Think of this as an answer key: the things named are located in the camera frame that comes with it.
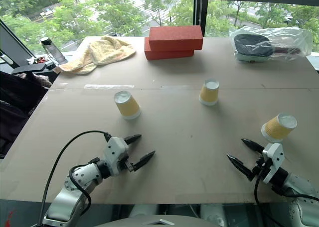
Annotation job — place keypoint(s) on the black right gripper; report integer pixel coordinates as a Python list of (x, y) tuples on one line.
[(260, 167)]

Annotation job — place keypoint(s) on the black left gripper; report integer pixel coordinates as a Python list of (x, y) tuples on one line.
[(126, 164)]

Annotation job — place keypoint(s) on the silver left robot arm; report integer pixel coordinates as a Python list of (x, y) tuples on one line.
[(74, 184)]

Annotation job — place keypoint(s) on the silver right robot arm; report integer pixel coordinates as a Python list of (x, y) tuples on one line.
[(299, 187)]

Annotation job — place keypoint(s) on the yellow paper cup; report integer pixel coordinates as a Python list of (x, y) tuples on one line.
[(127, 107), (276, 130), (209, 93)]

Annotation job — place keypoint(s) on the clear tape strip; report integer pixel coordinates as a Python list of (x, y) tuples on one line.
[(107, 86)]

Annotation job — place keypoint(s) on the grey robot torso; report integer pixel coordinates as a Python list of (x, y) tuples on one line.
[(154, 220)]

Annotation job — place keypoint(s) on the red brick block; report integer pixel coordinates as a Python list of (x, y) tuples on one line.
[(167, 54), (174, 37)]

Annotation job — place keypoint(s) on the yellow towel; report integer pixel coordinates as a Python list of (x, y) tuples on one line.
[(104, 52)]

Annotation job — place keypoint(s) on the black pad in bag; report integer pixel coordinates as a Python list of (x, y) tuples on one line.
[(251, 45)]

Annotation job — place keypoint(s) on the clear plastic bag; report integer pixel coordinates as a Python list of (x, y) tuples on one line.
[(294, 37)]

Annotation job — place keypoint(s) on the dark chair with clothing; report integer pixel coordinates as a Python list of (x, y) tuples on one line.
[(15, 107)]

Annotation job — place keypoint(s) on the clear water bottle black cap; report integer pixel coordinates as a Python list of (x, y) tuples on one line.
[(53, 50)]

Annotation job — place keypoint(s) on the small red object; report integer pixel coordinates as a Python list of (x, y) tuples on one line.
[(40, 60)]

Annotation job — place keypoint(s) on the black chair armrest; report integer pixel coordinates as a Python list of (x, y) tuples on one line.
[(28, 68)]

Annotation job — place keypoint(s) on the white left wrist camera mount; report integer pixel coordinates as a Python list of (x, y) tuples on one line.
[(115, 152)]

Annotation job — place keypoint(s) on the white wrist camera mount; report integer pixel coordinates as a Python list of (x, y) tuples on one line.
[(115, 152), (274, 157)]

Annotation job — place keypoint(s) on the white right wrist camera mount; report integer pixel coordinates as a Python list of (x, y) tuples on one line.
[(274, 157)]

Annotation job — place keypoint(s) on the black window frame post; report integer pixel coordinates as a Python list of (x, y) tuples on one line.
[(200, 10)]

